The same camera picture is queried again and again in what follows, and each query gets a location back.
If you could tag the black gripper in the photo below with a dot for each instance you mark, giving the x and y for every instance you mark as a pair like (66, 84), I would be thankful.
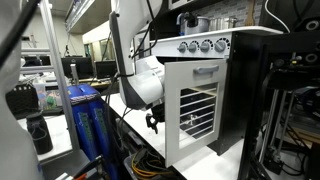
(159, 111)

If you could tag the white toy kitchen unit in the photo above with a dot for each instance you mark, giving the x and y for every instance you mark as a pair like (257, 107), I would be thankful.
(233, 83)

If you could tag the grey pot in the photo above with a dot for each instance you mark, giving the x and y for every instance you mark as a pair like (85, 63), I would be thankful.
(200, 28)

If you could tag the silver pot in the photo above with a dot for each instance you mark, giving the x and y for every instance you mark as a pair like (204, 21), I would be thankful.
(225, 24)

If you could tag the blue box green lettering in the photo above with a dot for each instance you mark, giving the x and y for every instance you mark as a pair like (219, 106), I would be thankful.
(101, 126)
(85, 130)

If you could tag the black computer monitor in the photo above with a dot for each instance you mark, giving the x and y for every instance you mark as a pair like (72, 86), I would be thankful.
(105, 70)
(80, 68)

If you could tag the black orange-tipped tool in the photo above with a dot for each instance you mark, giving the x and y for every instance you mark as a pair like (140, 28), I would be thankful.
(90, 166)

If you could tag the grey stove knob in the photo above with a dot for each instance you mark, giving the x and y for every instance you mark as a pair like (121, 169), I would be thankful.
(220, 45)
(206, 46)
(182, 47)
(193, 46)

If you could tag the clear container green items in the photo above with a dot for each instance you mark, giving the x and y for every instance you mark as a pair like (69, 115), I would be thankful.
(50, 100)

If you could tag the black fabric pouch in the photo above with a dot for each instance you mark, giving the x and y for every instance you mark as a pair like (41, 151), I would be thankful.
(40, 136)

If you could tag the white toy microwave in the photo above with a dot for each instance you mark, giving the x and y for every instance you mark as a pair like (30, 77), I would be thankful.
(180, 3)

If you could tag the overhead shelf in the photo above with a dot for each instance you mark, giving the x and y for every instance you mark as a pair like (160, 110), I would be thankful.
(86, 13)

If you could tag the black crate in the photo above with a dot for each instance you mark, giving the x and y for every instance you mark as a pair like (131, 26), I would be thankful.
(25, 100)

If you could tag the brown wooden utensil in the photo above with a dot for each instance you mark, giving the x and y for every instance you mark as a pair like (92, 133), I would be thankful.
(250, 13)

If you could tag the black metal frame rack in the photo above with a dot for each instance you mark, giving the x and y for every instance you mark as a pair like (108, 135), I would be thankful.
(253, 100)

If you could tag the grey aluminium post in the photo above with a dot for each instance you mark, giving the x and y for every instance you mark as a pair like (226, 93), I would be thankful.
(56, 66)

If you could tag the horizontal aluminium rail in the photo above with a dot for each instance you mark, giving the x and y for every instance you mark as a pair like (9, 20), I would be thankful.
(35, 51)
(36, 69)

